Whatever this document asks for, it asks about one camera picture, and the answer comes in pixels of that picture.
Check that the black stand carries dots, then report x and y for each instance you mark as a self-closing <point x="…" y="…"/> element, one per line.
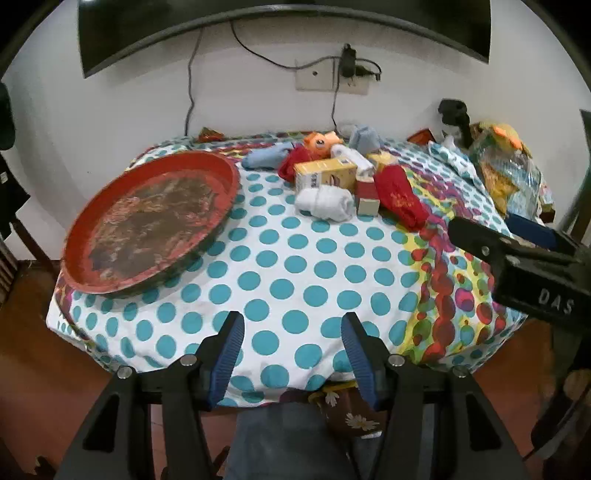
<point x="455" y="113"/>

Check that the polka dot tablecloth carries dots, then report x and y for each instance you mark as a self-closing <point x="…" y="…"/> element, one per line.
<point x="286" y="258"/>

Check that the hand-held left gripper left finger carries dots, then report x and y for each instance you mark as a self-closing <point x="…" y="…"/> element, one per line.
<point x="228" y="350"/>

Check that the yellow plush toy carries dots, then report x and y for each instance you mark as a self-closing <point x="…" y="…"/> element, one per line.
<point x="503" y="134"/>

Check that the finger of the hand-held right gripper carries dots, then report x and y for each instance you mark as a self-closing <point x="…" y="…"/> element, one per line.
<point x="531" y="228"/>
<point x="471" y="235"/>

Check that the black wall plug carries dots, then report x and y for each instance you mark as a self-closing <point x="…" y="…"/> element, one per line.
<point x="364" y="71"/>

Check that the orange toy tiger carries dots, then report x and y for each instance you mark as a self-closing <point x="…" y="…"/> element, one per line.
<point x="318" y="143"/>

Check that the wooden chair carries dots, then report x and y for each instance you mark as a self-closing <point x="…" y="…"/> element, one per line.
<point x="32" y="244"/>

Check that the dark floral cloth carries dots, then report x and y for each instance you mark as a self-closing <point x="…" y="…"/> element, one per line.
<point x="351" y="417"/>

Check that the person's leg in jeans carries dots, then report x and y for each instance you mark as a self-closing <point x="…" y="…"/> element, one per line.
<point x="277" y="443"/>

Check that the dark hanging clothing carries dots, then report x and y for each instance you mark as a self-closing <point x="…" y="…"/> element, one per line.
<point x="9" y="194"/>

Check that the red round tray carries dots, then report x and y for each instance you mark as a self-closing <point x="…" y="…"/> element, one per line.
<point x="147" y="221"/>

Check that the clear plastic bag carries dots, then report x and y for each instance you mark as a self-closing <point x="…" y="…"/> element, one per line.
<point x="508" y="175"/>

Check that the white crumpled tissue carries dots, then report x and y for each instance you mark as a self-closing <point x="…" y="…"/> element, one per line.
<point x="449" y="138"/>

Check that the small yellow box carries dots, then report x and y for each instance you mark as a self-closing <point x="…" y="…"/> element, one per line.
<point x="383" y="161"/>

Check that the black power adapter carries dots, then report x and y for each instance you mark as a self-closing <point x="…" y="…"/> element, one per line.
<point x="347" y="62"/>

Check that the white wall socket plate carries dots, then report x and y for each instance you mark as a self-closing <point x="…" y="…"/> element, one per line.
<point x="318" y="76"/>

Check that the red flat packet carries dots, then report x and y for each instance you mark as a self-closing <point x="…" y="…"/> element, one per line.
<point x="421" y="136"/>

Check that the red embroidered sock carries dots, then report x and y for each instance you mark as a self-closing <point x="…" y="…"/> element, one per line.
<point x="399" y="198"/>
<point x="291" y="166"/>

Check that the white teal-dotted cloth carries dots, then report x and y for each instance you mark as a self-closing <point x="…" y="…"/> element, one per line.
<point x="455" y="159"/>

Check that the large yellow box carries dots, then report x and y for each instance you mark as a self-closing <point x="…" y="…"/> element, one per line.
<point x="323" y="175"/>

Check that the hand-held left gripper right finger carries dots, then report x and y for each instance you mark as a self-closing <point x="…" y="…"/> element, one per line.
<point x="358" y="355"/>

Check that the small red snack packet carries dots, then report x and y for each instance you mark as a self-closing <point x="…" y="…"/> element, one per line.
<point x="210" y="135"/>

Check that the white sock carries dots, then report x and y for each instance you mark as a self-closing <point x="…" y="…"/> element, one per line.
<point x="351" y="157"/>
<point x="323" y="203"/>

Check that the red box with beige end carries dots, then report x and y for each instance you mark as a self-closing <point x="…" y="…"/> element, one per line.
<point x="367" y="191"/>

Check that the light blue sock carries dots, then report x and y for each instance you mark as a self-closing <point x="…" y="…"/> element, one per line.
<point x="364" y="138"/>
<point x="265" y="157"/>

